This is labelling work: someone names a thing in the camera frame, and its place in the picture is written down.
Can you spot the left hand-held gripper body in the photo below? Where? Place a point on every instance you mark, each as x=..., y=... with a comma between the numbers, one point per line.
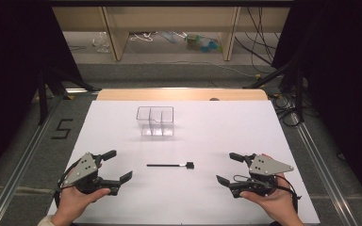
x=83, y=169

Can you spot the white sleeve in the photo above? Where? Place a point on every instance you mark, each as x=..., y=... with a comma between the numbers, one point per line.
x=46, y=221

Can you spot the wooden table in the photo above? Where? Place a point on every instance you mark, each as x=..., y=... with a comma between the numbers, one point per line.
x=169, y=94

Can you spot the metal floor rail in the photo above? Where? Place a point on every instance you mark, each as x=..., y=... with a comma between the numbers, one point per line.
x=22, y=169
x=320, y=163

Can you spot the clear plastic divided box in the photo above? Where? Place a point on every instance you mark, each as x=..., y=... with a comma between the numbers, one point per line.
x=156, y=119

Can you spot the beige wooden desk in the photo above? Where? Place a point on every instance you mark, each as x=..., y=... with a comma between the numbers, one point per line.
x=169, y=19

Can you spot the black curtain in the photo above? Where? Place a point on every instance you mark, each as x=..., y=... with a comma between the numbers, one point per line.
x=342, y=78
x=12, y=62

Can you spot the black stand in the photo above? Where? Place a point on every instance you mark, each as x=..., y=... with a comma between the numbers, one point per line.
x=298, y=91
x=45, y=94

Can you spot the black makeup brush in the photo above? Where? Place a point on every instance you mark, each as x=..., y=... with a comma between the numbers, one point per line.
x=163, y=165

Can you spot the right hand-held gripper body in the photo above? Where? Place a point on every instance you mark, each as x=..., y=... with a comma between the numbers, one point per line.
x=265, y=166

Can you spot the person's right hand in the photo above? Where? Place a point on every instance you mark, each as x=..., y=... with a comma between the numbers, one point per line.
x=279, y=204

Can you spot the clear plastic bag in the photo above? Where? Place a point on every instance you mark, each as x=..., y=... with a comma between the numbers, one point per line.
x=101, y=42

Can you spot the white table sheet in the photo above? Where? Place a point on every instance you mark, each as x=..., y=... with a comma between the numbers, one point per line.
x=201, y=138

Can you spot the colourful plastic bag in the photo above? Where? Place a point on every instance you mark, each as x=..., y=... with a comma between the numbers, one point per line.
x=202, y=43

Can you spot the person's left hand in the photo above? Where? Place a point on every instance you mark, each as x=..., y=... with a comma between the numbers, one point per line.
x=72, y=201

